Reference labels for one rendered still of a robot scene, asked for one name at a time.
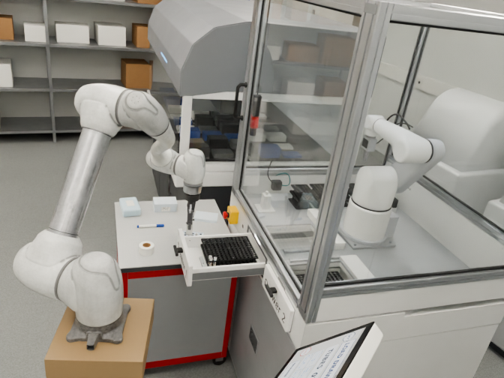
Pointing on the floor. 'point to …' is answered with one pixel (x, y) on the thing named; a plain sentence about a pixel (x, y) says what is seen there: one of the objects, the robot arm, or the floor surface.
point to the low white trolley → (175, 286)
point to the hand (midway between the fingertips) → (189, 227)
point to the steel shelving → (63, 124)
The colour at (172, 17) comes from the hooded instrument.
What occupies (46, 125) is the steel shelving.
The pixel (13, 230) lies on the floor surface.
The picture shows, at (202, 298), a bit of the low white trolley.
